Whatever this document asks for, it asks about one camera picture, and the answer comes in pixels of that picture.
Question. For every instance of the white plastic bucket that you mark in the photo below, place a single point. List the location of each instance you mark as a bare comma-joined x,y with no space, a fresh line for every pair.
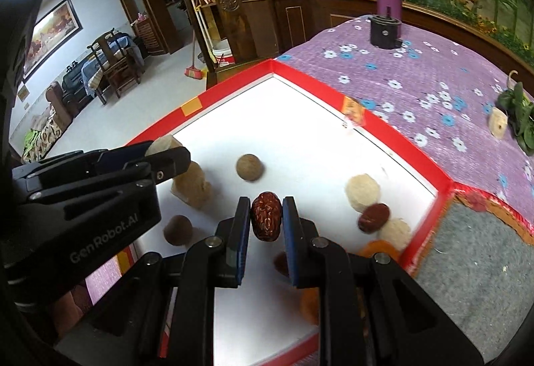
223,53

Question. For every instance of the grey felt mat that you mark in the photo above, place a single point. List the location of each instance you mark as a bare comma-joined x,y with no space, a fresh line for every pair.
471,266

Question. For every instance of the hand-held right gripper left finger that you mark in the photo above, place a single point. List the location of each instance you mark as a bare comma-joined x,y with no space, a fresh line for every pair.
243,249

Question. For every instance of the brown patterned sofa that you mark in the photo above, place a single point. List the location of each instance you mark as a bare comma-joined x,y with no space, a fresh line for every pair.
46,128

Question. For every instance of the purple floral tablecloth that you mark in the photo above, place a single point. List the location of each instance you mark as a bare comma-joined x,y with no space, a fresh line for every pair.
417,57

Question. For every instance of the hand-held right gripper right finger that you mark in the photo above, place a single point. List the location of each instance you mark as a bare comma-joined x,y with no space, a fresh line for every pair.
290,249

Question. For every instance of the red-rimmed white tray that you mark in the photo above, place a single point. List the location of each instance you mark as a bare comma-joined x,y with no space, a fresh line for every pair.
300,140

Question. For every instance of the red broom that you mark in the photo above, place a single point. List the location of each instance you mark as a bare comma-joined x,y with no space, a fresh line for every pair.
195,74

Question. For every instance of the wooden chair with blue cloth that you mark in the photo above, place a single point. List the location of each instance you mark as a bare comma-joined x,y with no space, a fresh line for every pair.
112,57

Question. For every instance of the small beige pot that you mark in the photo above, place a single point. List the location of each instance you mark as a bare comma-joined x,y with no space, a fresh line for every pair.
498,122

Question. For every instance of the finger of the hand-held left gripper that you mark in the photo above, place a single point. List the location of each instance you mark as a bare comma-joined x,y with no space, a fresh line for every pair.
167,163
121,155

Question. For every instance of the green leafy plant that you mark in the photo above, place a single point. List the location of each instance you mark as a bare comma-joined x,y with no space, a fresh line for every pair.
521,111

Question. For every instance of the wicker cabinet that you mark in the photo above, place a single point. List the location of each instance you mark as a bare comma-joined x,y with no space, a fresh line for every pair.
144,32

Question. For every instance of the framed wall painting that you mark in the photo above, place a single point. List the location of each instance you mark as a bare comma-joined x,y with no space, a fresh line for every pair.
52,36

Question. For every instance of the carved wooden chair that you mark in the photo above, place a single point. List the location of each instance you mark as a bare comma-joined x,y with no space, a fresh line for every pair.
233,15

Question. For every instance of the pale round rice ball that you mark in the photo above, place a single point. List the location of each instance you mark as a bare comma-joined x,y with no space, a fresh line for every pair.
362,193

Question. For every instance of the beige walnut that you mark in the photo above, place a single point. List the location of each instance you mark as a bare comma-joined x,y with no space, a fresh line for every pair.
397,232
192,186
163,144

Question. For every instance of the wrinkled red date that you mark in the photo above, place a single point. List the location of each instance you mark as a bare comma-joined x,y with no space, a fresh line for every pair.
373,218
267,216

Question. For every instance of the black leather sofa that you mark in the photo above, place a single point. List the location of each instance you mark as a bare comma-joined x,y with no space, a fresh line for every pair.
75,86

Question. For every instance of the brown dried longan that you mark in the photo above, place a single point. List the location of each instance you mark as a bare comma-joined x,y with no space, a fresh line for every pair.
249,167
178,229

